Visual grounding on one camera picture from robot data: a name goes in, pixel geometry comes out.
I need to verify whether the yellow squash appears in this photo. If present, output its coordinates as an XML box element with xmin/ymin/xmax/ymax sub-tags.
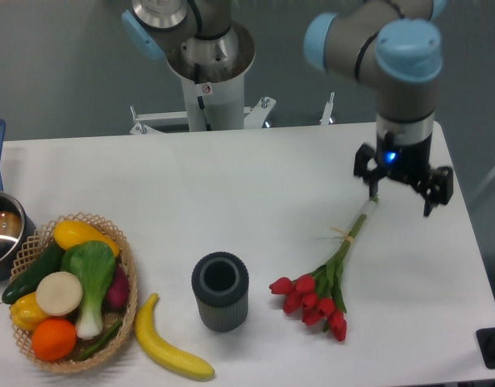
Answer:
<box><xmin>53</xmin><ymin>220</ymin><xmax>120</xmax><ymax>258</ymax></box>

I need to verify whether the woven wicker basket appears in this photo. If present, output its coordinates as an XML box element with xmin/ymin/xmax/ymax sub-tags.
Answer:
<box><xmin>10</xmin><ymin>212</ymin><xmax>138</xmax><ymax>374</ymax></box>

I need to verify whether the cream round bun slice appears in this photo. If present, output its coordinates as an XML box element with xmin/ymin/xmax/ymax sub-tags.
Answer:
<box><xmin>35</xmin><ymin>271</ymin><xmax>83</xmax><ymax>316</ymax></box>

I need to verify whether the dark grey ribbed vase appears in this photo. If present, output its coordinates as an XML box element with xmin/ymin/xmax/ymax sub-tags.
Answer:
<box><xmin>191</xmin><ymin>252</ymin><xmax>249</xmax><ymax>333</ymax></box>

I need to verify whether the green bok choy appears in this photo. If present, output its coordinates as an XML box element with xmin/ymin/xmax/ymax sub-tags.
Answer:
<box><xmin>61</xmin><ymin>240</ymin><xmax>115</xmax><ymax>339</ymax></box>

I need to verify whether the yellow bell pepper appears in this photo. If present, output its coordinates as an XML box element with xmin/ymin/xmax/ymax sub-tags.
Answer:
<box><xmin>10</xmin><ymin>292</ymin><xmax>50</xmax><ymax>331</ymax></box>

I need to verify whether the blue handled saucepan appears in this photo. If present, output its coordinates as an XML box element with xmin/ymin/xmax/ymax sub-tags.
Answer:
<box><xmin>0</xmin><ymin>119</ymin><xmax>35</xmax><ymax>281</ymax></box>

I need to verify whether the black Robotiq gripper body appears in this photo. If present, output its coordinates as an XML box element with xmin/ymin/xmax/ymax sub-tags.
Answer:
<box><xmin>374</xmin><ymin>135</ymin><xmax>432</xmax><ymax>182</ymax></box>

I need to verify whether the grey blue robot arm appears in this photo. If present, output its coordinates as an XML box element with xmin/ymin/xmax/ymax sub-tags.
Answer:
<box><xmin>122</xmin><ymin>1</ymin><xmax>453</xmax><ymax>215</ymax></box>

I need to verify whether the purple sweet potato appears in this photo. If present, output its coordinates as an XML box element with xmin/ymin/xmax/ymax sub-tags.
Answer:
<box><xmin>105</xmin><ymin>265</ymin><xmax>130</xmax><ymax>310</ymax></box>

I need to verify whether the green chili pepper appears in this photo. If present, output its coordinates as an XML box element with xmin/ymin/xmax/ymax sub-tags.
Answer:
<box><xmin>73</xmin><ymin>320</ymin><xmax>123</xmax><ymax>362</ymax></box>

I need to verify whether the white metal frame bracket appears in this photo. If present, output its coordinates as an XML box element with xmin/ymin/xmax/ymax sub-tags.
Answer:
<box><xmin>129</xmin><ymin>91</ymin><xmax>335</xmax><ymax>135</ymax></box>

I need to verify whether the orange fruit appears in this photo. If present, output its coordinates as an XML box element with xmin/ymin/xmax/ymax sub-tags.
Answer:
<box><xmin>31</xmin><ymin>318</ymin><xmax>77</xmax><ymax>361</ymax></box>

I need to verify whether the dark green cucumber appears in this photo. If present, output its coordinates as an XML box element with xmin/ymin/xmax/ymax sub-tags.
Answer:
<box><xmin>2</xmin><ymin>242</ymin><xmax>64</xmax><ymax>305</ymax></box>

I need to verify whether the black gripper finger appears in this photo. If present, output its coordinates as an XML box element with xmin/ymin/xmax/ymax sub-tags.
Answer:
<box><xmin>412</xmin><ymin>166</ymin><xmax>454</xmax><ymax>217</ymax></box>
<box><xmin>353</xmin><ymin>144</ymin><xmax>387</xmax><ymax>198</ymax></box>

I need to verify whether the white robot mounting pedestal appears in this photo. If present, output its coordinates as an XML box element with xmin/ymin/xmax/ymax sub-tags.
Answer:
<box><xmin>166</xmin><ymin>22</ymin><xmax>256</xmax><ymax>133</ymax></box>

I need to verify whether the yellow banana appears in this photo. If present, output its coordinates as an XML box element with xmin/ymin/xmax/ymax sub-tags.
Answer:
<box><xmin>135</xmin><ymin>293</ymin><xmax>215</xmax><ymax>381</ymax></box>

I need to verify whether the red tulip bouquet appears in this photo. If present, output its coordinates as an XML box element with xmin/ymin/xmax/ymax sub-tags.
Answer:
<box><xmin>268</xmin><ymin>196</ymin><xmax>380</xmax><ymax>343</ymax></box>

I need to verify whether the black device at table edge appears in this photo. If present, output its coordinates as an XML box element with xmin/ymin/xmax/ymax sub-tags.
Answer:
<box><xmin>476</xmin><ymin>327</ymin><xmax>495</xmax><ymax>369</ymax></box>

